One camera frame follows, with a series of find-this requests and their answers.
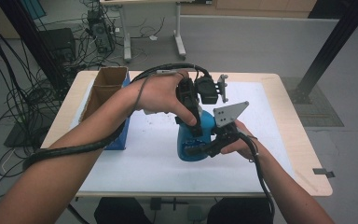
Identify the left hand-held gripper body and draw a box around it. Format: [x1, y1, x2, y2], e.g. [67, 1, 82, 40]
[174, 73, 230, 127]

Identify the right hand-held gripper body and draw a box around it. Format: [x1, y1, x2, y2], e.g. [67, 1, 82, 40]
[204, 100, 251, 159]

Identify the blue plastic bottle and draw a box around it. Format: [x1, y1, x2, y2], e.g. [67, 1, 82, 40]
[176, 109, 216, 162]

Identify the person's right hand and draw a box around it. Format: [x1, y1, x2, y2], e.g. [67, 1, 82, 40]
[219, 119, 263, 161]

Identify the person's left hand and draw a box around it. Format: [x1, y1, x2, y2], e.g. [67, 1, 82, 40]
[134, 69, 200, 127]

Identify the white table mat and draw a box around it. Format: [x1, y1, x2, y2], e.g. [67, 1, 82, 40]
[69, 78, 296, 194]

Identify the person's right leg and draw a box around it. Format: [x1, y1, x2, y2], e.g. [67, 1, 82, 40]
[206, 197, 275, 224]

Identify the person's leg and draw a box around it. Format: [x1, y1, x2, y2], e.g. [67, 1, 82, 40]
[206, 197, 275, 224]
[93, 197, 154, 224]

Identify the dark ribbed floor mat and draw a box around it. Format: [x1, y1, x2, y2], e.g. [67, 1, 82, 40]
[281, 77, 345, 128]

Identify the blue cardboard box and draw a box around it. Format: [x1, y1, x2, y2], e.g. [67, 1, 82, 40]
[78, 65, 132, 151]

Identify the person's left leg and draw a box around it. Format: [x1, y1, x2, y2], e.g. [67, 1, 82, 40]
[93, 197, 154, 224]

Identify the grey tape strip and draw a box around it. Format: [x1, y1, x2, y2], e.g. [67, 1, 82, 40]
[311, 167, 337, 179]

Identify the black computer tower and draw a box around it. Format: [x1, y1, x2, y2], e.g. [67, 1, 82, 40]
[86, 8, 116, 54]

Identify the black equipment case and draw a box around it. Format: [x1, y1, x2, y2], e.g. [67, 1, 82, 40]
[38, 27, 76, 63]

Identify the white desk frame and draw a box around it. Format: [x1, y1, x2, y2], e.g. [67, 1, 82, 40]
[100, 0, 188, 63]

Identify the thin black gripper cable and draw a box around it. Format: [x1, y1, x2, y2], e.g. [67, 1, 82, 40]
[235, 130, 276, 224]

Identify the thick black sleeved cable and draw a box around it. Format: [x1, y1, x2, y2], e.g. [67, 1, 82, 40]
[22, 63, 213, 171]

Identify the black metal frame post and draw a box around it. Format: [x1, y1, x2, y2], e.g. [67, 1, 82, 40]
[290, 0, 358, 105]
[0, 0, 71, 91]

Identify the tangle of black floor cables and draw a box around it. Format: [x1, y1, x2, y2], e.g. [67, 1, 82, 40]
[0, 0, 129, 200]

